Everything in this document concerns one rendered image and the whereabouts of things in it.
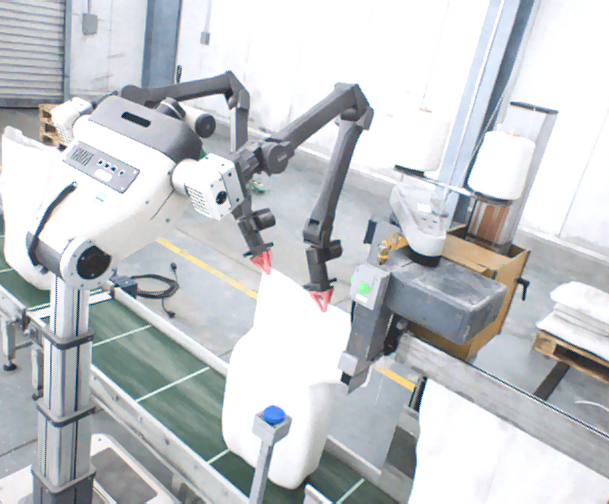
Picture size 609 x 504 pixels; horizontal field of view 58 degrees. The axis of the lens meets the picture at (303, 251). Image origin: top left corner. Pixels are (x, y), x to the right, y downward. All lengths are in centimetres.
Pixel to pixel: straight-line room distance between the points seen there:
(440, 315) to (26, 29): 816
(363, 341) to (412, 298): 20
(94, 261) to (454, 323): 90
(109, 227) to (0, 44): 753
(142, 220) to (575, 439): 117
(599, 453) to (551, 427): 11
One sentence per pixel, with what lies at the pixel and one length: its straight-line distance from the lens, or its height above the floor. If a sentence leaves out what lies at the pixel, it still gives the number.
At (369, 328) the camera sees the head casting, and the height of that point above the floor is 116.
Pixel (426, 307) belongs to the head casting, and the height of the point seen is 129.
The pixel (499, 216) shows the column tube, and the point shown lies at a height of 143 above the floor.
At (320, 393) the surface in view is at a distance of 181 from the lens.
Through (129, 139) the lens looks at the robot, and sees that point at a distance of 151.
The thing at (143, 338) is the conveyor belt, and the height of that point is 38.
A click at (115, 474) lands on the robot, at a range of 222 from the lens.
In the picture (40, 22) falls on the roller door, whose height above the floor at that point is 120.
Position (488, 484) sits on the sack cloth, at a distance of 162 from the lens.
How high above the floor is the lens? 184
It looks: 22 degrees down
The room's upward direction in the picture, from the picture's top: 12 degrees clockwise
